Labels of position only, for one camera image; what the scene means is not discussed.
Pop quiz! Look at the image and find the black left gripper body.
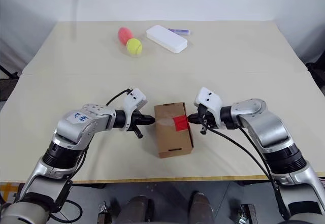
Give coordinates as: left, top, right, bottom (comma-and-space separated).
131, 112, 143, 139

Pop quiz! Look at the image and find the black tripod leg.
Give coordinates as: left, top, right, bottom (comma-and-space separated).
0, 63, 20, 80

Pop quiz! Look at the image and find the white handwritten sticker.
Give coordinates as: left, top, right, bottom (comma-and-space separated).
69, 110, 93, 126

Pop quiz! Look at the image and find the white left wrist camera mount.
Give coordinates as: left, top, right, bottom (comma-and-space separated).
119, 88, 149, 132

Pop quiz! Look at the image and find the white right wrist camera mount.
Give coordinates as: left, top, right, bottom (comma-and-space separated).
193, 87, 225, 130

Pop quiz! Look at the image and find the brown cardboard box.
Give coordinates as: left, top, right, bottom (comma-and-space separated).
153, 102, 195, 159

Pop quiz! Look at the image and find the metal clamp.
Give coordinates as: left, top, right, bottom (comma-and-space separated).
97, 202, 113, 224
238, 203, 256, 224

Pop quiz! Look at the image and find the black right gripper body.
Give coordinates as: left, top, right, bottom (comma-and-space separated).
197, 104, 217, 135

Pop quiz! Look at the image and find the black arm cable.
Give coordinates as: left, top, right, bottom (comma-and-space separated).
51, 88, 133, 221
205, 126, 290, 220

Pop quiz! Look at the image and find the black chair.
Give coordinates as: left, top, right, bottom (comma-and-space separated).
305, 60, 325, 83

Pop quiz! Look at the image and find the red tape piece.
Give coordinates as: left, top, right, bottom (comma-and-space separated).
173, 116, 190, 132

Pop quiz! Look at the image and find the dark rounded shape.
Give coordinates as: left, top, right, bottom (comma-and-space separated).
123, 195, 154, 224
188, 191, 214, 224

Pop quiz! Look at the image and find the yellow tennis ball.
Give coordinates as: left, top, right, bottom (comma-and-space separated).
126, 38, 144, 56

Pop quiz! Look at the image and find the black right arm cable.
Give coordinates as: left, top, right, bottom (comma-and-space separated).
205, 126, 290, 220

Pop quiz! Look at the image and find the purple marker pen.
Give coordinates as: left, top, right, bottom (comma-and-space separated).
167, 28, 193, 36

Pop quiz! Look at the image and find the white rectangular case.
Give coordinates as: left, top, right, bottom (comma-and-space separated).
146, 24, 189, 55

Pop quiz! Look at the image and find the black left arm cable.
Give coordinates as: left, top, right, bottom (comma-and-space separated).
51, 88, 133, 221

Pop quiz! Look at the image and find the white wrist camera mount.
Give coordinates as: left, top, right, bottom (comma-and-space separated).
119, 88, 149, 132
193, 87, 225, 130

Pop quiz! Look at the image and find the clear tape piece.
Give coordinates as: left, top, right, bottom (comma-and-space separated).
157, 117, 176, 127

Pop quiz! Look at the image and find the red oval ball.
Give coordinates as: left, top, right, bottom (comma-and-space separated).
117, 26, 135, 46

